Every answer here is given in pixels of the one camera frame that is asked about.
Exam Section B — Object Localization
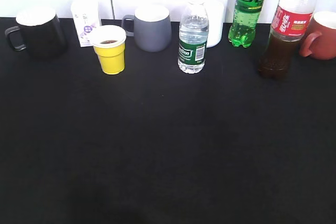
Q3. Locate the black mug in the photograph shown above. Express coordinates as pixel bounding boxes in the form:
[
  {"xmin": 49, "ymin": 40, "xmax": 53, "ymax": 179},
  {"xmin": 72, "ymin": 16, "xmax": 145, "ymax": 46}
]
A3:
[{"xmin": 5, "ymin": 6, "xmax": 68, "ymax": 60}]

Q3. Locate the cola bottle red label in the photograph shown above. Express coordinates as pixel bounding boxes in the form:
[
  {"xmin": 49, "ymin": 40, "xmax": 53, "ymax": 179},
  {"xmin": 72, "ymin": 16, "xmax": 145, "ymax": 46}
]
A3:
[{"xmin": 258, "ymin": 0, "xmax": 317, "ymax": 79}]

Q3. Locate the clear water bottle green label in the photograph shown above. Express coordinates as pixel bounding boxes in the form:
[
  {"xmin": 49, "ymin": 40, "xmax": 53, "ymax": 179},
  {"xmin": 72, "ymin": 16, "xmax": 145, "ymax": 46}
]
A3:
[{"xmin": 178, "ymin": 0, "xmax": 209, "ymax": 74}]

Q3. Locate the yellow paper cup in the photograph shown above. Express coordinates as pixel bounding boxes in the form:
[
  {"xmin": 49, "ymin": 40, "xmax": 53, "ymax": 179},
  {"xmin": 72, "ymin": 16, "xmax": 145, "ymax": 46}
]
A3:
[{"xmin": 89, "ymin": 25, "xmax": 127, "ymax": 74}]

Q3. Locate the white blueberry milk carton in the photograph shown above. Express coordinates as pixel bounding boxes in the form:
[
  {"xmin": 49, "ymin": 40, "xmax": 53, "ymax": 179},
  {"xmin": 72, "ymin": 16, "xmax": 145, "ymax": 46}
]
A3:
[{"xmin": 70, "ymin": 0, "xmax": 101, "ymax": 47}]

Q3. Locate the white cup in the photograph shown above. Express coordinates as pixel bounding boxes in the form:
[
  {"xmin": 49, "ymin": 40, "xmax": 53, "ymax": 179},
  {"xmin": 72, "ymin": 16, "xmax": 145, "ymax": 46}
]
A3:
[{"xmin": 204, "ymin": 0, "xmax": 225, "ymax": 48}]

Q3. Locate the red mug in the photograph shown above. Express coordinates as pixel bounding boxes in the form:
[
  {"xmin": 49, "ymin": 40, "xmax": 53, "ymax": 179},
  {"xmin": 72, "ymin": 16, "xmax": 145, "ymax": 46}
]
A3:
[{"xmin": 299, "ymin": 11, "xmax": 335, "ymax": 60}]

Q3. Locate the green sprite bottle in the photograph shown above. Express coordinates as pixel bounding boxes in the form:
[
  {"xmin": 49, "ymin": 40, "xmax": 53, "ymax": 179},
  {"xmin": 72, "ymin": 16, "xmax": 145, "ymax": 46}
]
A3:
[{"xmin": 228, "ymin": 0, "xmax": 264, "ymax": 48}]

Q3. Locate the grey mug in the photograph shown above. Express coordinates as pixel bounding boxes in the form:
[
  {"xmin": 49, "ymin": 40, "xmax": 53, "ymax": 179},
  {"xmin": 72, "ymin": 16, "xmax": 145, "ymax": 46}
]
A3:
[{"xmin": 121, "ymin": 4, "xmax": 172, "ymax": 52}]

